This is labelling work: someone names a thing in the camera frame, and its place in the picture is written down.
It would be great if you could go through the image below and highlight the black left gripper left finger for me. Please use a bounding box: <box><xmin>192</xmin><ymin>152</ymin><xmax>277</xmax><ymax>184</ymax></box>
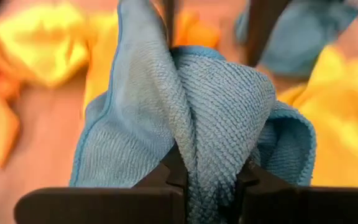
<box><xmin>14</xmin><ymin>0</ymin><xmax>188</xmax><ymax>224</ymax></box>

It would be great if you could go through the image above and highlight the blue microfiber towel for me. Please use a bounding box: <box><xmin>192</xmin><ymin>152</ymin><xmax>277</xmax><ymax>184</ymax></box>
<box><xmin>69</xmin><ymin>0</ymin><xmax>317</xmax><ymax>224</ymax></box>
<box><xmin>234</xmin><ymin>0</ymin><xmax>358</xmax><ymax>78</ymax></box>

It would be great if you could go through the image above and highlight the yellow microfiber towel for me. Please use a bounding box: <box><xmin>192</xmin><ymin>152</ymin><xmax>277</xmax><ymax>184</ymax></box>
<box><xmin>0</xmin><ymin>2</ymin><xmax>119</xmax><ymax>110</ymax></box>
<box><xmin>277</xmin><ymin>45</ymin><xmax>358</xmax><ymax>188</ymax></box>

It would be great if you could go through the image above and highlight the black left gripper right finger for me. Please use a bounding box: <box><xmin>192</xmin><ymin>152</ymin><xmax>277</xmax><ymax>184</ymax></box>
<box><xmin>236</xmin><ymin>0</ymin><xmax>358</xmax><ymax>224</ymax></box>

